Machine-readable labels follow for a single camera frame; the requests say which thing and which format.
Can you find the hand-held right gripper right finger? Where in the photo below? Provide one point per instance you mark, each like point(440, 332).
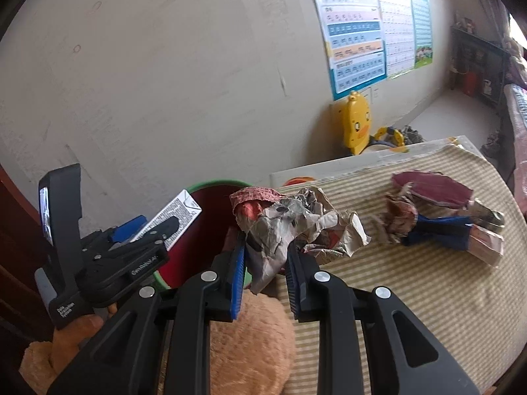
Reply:
point(293, 292)

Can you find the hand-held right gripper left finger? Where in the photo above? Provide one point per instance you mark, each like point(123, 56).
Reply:
point(238, 279)

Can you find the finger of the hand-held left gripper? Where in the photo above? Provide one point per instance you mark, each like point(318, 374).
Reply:
point(164, 230)
point(127, 228)

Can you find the white milk carton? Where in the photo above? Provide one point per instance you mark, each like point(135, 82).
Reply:
point(177, 210)

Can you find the green-rimmed red bin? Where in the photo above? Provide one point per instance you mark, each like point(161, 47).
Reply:
point(206, 222)

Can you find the printed paper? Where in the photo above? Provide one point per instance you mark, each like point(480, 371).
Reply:
point(288, 222)

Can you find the brown wrapper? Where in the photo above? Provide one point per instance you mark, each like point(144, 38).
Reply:
point(399, 216)

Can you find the dark blue wrapper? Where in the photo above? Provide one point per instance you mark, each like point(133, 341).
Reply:
point(440, 230)

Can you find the purple foil wrapper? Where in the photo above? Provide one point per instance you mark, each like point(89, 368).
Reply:
point(432, 189)

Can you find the pink drink carton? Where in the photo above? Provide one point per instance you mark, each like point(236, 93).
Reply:
point(488, 245)

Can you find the dark printed wrapper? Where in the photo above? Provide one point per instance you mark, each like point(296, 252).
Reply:
point(490, 216)

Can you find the person's left hand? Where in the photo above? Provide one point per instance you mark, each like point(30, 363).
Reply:
point(82, 327)

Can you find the tan plush toy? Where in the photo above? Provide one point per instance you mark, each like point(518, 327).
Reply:
point(255, 345)

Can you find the beige striped table mat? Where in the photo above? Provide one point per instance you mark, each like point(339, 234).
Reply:
point(411, 296)

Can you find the white table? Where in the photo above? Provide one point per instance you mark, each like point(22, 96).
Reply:
point(329, 168)

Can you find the yellow duck toy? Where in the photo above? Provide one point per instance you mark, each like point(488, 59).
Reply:
point(358, 123)

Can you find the yellow toy vehicle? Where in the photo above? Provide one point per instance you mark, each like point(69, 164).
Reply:
point(387, 135)

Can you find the dark toy figures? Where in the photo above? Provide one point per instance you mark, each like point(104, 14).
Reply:
point(413, 135)

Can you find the pair of shoes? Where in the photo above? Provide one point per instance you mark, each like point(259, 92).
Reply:
point(490, 144)

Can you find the red container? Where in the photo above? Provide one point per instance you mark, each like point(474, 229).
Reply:
point(469, 83)

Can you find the plaid bedsheet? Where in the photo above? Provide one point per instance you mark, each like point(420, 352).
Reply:
point(518, 131)

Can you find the dark side table shelf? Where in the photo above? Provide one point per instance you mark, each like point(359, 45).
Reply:
point(477, 49)

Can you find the purple pillow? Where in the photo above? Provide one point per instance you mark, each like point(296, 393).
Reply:
point(516, 66)

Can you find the bright window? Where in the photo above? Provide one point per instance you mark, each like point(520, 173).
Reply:
point(518, 28)

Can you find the white wall socket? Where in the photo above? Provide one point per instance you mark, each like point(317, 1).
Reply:
point(376, 94)
point(365, 95)

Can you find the blue alphabet wall poster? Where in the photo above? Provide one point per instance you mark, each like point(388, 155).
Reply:
point(350, 37)

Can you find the white chart wall poster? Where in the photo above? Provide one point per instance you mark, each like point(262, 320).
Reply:
point(395, 24)

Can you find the green chart wall poster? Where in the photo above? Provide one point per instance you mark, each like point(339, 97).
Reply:
point(422, 24)

